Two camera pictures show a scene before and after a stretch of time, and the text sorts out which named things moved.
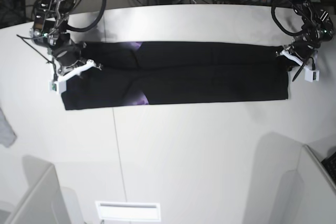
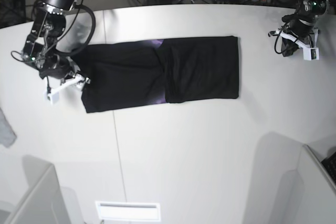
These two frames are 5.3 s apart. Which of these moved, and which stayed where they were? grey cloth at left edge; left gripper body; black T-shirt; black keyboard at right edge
Moved: black T-shirt; left gripper body
Stayed: grey cloth at left edge; black keyboard at right edge
